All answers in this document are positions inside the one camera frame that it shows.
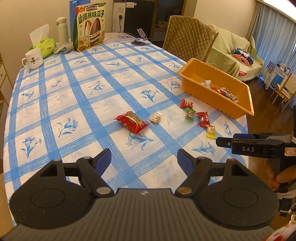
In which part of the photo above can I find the grey cloth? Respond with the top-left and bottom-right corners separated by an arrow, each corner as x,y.
53,45 -> 75,54

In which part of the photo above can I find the small green wrapped candy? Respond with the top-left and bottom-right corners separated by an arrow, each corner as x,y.
184,107 -> 195,121

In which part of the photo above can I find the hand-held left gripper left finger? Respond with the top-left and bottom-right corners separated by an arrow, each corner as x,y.
39,149 -> 114,198

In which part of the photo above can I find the quilted beige chair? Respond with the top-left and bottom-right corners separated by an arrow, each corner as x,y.
162,15 -> 219,63

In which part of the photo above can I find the person's right hand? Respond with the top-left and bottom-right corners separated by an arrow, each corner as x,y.
265,160 -> 296,190

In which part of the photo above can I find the blue patterned pillow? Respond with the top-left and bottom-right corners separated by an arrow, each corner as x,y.
231,48 -> 255,66

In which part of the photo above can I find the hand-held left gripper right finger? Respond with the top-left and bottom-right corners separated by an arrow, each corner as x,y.
175,149 -> 250,198

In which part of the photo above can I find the small wooden chair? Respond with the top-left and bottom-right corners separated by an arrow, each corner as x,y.
270,73 -> 296,112

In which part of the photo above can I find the small table with checked cloth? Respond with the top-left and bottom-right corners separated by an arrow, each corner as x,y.
264,61 -> 291,88

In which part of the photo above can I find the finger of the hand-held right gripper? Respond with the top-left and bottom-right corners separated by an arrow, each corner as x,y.
233,133 -> 260,140
216,136 -> 234,149

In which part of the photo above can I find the green tissue pack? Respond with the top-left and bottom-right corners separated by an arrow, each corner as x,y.
29,24 -> 57,58

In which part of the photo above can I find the small brown wrapped candy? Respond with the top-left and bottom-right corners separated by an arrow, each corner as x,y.
148,111 -> 163,124

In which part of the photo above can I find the grey phone stand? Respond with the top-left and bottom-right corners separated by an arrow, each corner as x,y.
131,28 -> 150,45

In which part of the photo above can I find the wooden shelf unit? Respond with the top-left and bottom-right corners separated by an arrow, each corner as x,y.
0,52 -> 14,116

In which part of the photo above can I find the red white cloth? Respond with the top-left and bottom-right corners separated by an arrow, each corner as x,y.
264,224 -> 296,241

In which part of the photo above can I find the white mug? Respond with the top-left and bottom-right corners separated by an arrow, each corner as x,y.
22,48 -> 44,70

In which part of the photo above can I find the white thermos flask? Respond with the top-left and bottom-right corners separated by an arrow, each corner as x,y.
56,17 -> 69,44

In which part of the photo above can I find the orange plastic tray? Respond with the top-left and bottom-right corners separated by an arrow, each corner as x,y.
177,58 -> 255,119

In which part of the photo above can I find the blue curtain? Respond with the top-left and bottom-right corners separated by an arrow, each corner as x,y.
254,0 -> 296,78

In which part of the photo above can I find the green cushion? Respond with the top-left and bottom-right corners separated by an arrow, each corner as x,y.
248,36 -> 258,55

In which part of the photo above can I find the cream covered sofa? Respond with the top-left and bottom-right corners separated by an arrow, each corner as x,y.
206,24 -> 264,82

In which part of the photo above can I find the green sunflower seed bag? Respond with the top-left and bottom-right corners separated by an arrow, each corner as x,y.
73,3 -> 106,52

